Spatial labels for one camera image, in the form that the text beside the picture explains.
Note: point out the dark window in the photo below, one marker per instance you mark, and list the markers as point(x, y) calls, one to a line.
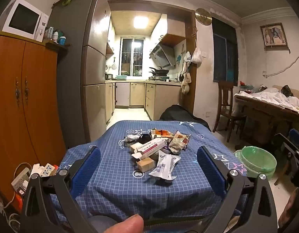
point(225, 52)

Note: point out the beige kitchen cabinets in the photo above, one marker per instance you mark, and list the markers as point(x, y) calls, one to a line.
point(153, 96)

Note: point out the white pink toothpaste box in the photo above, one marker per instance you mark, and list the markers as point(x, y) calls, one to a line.
point(146, 150)

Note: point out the printed snack wrapper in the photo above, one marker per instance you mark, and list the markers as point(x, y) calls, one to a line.
point(178, 143)

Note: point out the white foil pouch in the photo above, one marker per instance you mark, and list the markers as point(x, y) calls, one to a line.
point(165, 166)

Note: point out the kitchen window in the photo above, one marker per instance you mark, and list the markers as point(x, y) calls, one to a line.
point(131, 57)

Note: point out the orange wooden cabinet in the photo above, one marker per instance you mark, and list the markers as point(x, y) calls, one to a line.
point(30, 130)

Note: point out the black cloth covered object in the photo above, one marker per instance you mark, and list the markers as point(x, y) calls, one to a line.
point(178, 113)

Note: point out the blue checkered tablecloth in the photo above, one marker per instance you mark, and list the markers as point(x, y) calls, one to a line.
point(117, 189)

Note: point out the orange white snack bag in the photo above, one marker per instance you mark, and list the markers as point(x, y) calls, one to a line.
point(161, 133)

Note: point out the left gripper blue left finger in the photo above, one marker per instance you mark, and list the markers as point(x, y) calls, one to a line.
point(38, 212)

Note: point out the dark wooden chair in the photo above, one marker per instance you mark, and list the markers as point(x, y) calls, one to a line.
point(225, 109)

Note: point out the small wooden block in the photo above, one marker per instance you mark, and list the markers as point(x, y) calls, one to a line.
point(146, 165)

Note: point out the dark wooden dining table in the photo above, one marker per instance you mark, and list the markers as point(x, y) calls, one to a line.
point(264, 120)

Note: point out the white microwave oven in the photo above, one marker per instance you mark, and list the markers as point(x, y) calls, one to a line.
point(23, 19)

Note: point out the steel range hood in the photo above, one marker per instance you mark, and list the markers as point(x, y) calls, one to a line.
point(163, 56)

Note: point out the white sheet on table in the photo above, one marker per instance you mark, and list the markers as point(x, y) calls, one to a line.
point(273, 102)

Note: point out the black wok on stove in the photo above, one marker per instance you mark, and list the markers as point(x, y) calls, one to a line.
point(160, 72)

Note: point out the grey refrigerator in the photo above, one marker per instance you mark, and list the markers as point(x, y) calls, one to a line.
point(81, 88)

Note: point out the round gold wall clock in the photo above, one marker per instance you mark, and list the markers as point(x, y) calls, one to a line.
point(203, 16)

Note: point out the framed wall picture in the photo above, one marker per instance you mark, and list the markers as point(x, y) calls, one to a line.
point(274, 37)

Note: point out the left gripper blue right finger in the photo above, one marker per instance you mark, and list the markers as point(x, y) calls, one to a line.
point(258, 213)

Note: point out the person's left hand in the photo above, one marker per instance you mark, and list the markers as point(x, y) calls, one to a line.
point(134, 224)

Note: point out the white power strip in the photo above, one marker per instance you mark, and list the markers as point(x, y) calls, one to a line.
point(19, 180)

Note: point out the black sock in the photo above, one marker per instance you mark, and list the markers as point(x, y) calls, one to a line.
point(144, 138)

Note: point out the white hanging plastic bag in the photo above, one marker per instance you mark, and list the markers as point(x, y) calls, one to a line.
point(197, 56)

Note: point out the green lined trash bin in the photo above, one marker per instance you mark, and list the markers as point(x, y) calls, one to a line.
point(256, 161)

